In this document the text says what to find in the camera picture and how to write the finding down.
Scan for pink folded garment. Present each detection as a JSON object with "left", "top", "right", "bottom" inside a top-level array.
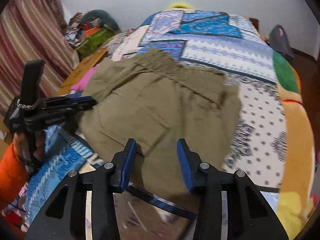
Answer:
[{"left": 71, "top": 64, "right": 99, "bottom": 92}]

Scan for yellow plush item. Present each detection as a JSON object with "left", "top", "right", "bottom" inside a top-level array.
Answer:
[{"left": 167, "top": 2, "right": 195, "bottom": 11}]

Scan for orange yellow fleece blanket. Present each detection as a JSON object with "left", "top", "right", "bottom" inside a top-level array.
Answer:
[{"left": 273, "top": 51, "right": 315, "bottom": 239}]

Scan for striped red curtain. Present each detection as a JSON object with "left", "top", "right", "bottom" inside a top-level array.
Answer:
[{"left": 1, "top": 0, "right": 79, "bottom": 115}]

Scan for olive khaki cargo pants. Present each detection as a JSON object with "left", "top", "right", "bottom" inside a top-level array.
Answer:
[{"left": 76, "top": 48, "right": 243, "bottom": 214}]

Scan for green cloth bundle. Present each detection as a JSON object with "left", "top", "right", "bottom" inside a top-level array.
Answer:
[{"left": 76, "top": 28, "right": 115, "bottom": 61}]

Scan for grey teal plush pillow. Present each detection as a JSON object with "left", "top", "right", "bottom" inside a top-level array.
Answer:
[{"left": 80, "top": 9, "right": 120, "bottom": 32}]

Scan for person's left hand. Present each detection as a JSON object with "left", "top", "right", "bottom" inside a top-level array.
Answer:
[{"left": 13, "top": 130, "right": 46, "bottom": 162}]

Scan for blue patchwork bedspread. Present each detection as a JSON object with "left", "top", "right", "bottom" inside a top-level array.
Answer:
[{"left": 24, "top": 10, "right": 287, "bottom": 220}]

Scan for dark grey cap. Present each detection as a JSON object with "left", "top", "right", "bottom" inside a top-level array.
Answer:
[{"left": 269, "top": 24, "right": 295, "bottom": 62}]

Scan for brown cardboard box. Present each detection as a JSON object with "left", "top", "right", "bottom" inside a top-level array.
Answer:
[{"left": 55, "top": 48, "right": 108, "bottom": 96}]

